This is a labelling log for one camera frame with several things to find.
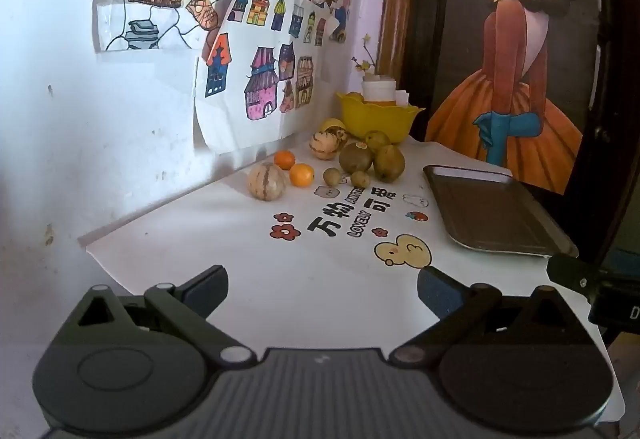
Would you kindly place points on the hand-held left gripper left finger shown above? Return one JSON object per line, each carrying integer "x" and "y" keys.
{"x": 205, "y": 286}

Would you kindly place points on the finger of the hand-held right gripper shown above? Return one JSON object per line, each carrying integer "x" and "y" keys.
{"x": 575, "y": 271}

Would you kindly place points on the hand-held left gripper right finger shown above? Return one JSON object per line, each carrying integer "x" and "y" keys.
{"x": 437, "y": 291}

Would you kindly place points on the metal tray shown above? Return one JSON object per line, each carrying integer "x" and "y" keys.
{"x": 492, "y": 214}

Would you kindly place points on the large striped pepino melon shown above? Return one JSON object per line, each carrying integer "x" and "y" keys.
{"x": 267, "y": 181}

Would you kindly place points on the small brown kiwi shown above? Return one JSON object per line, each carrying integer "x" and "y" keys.
{"x": 360, "y": 179}
{"x": 331, "y": 177}

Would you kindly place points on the green mango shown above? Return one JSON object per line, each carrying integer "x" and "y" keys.
{"x": 389, "y": 164}
{"x": 376, "y": 139}

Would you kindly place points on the small orange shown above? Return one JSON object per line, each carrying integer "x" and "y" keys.
{"x": 302, "y": 175}
{"x": 285, "y": 160}

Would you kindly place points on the round green fruit with sticker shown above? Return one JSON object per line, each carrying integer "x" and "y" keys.
{"x": 356, "y": 158}

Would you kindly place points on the dark striped pepino melon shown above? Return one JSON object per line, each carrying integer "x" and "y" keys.
{"x": 341, "y": 139}

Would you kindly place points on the small striped pepino melon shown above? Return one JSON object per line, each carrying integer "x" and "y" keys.
{"x": 321, "y": 146}

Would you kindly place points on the yellow scalloped bowl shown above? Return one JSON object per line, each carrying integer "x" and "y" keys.
{"x": 380, "y": 121}

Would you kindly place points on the white folded paper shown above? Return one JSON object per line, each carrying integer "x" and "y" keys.
{"x": 401, "y": 97}

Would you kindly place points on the yellow lemon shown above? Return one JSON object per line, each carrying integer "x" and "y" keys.
{"x": 331, "y": 124}

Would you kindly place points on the white lidded jar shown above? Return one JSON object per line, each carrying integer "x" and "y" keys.
{"x": 378, "y": 89}

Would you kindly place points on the pale yellow fruit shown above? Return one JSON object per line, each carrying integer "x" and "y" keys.
{"x": 353, "y": 95}

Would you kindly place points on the yellow flower sprig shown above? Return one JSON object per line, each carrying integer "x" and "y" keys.
{"x": 366, "y": 64}

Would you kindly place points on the wall poster orange dress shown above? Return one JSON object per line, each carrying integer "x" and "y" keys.
{"x": 505, "y": 69}

